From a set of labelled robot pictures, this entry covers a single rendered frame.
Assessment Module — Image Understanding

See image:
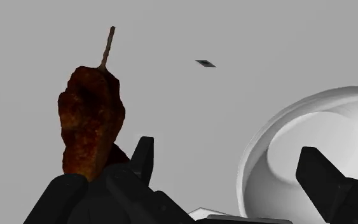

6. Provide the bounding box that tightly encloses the white bowl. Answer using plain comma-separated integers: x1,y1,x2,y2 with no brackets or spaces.
236,85,358,224

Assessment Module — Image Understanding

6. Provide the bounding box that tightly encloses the small dark flat square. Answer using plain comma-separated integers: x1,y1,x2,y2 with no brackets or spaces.
195,59,217,68

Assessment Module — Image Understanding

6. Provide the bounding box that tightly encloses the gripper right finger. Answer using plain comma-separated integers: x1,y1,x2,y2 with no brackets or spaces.
295,146,358,224

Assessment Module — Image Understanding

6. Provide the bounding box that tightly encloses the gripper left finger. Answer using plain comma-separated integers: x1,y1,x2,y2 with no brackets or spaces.
24,136,196,224

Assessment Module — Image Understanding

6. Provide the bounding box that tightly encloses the brown corn dog on stick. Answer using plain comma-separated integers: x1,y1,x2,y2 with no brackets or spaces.
57,25,130,183

